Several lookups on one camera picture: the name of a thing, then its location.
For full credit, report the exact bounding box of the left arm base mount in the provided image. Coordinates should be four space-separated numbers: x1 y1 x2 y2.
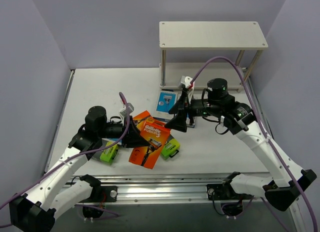
81 185 117 220

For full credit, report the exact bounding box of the blue razor box right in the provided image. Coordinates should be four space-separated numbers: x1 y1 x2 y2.
186 115 196 128

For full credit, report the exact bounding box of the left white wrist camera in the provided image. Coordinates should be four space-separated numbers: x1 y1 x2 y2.
118 102 135 120

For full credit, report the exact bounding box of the orange razor box front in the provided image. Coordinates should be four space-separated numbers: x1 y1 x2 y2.
128 117 171 170

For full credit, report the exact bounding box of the blue razor box left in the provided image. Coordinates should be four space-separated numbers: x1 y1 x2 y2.
108 138 126 147

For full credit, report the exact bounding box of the black green razor box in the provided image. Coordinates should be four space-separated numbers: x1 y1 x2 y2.
92 144 119 165
160 135 181 160

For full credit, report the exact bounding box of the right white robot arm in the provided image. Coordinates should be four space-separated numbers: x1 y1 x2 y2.
165 76 317 212

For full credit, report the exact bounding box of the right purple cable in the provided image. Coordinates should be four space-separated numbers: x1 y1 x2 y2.
189 56 318 232

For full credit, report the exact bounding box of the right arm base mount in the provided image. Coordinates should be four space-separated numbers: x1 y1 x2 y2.
206 183 254 220

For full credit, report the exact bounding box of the orange razor box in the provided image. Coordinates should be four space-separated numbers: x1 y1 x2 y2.
133 110 165 131
128 117 171 170

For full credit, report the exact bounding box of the purple cable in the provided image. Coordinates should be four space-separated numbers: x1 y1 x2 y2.
189 56 318 232
0 91 136 228

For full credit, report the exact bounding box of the aluminium rail frame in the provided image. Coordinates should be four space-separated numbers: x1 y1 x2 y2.
26 173 300 210

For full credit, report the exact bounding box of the white two-tier shelf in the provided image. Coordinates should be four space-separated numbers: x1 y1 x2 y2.
159 21 268 90

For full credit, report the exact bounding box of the black green razor box left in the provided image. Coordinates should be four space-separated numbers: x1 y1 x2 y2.
92 144 119 165

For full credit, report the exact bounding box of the black green razor box centre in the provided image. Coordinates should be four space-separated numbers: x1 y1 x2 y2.
160 135 181 160

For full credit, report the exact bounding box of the blue razor box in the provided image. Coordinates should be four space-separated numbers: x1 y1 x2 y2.
108 138 126 147
152 90 179 123
186 115 196 128

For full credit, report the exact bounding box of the blue razor box middle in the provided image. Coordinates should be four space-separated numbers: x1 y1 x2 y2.
152 90 179 123

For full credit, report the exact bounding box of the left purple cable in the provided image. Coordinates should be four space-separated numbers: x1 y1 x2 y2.
0 91 136 228

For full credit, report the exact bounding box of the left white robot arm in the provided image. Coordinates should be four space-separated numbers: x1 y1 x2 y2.
9 103 148 232

